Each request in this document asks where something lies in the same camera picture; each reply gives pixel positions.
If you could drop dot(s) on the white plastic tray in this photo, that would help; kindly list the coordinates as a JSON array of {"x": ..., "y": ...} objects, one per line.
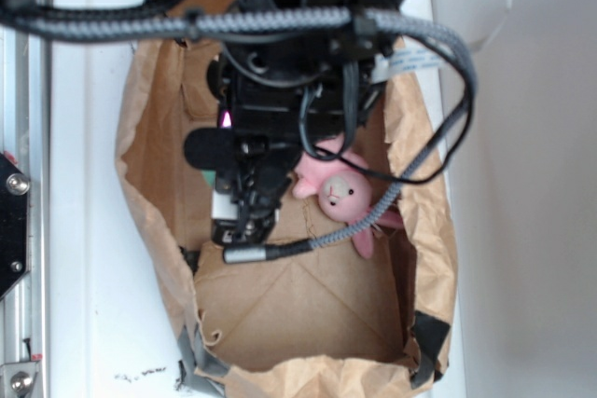
[{"x": 109, "y": 332}]

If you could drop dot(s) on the black mounting bracket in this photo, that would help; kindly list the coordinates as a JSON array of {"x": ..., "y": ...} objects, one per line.
[{"x": 15, "y": 257}]

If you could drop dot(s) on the brown paper lined box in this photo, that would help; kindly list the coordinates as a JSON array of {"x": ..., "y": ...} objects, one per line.
[{"x": 328, "y": 323}]

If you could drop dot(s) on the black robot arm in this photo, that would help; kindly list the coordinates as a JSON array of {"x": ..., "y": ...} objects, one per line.
[{"x": 238, "y": 20}]

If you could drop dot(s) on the green textured ball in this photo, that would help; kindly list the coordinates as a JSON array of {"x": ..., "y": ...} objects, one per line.
[{"x": 209, "y": 177}]

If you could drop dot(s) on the pink plush bunny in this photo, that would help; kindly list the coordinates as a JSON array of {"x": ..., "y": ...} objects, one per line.
[{"x": 343, "y": 193}]

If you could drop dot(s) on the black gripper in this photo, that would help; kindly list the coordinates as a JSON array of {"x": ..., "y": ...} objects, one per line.
[{"x": 290, "y": 104}]

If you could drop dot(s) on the aluminium frame rail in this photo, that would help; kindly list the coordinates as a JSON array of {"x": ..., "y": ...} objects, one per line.
[{"x": 25, "y": 90}]

